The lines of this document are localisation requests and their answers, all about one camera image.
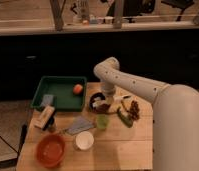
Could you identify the green cup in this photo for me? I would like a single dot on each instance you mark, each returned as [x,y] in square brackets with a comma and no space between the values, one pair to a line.
[102,121]

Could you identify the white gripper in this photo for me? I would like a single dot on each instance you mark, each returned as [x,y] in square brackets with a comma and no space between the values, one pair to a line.
[109,94]

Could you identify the grey blue cloth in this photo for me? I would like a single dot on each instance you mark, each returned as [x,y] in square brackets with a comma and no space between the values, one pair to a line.
[78,125]

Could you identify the orange bowl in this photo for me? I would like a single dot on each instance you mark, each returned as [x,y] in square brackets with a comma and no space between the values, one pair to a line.
[49,151]

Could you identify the green plastic tray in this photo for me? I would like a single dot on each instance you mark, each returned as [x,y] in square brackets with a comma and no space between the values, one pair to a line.
[61,87]

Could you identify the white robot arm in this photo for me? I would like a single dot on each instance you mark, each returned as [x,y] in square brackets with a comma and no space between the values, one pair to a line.
[175,109]

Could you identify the yellow banana toy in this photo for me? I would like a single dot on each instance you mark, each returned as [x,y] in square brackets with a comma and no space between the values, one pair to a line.
[121,106]

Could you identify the wooden block brush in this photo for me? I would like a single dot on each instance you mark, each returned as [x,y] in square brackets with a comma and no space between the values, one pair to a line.
[46,118]

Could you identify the white cup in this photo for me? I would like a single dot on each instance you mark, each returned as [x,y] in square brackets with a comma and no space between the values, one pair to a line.
[84,140]

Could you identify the orange fruit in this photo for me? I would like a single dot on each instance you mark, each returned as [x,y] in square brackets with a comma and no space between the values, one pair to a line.
[77,89]

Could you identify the green pepper toy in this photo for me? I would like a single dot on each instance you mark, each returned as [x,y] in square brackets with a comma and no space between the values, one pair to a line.
[125,120]

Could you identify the brown grape cluster toy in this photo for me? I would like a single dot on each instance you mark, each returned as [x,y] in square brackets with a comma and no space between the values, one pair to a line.
[134,110]

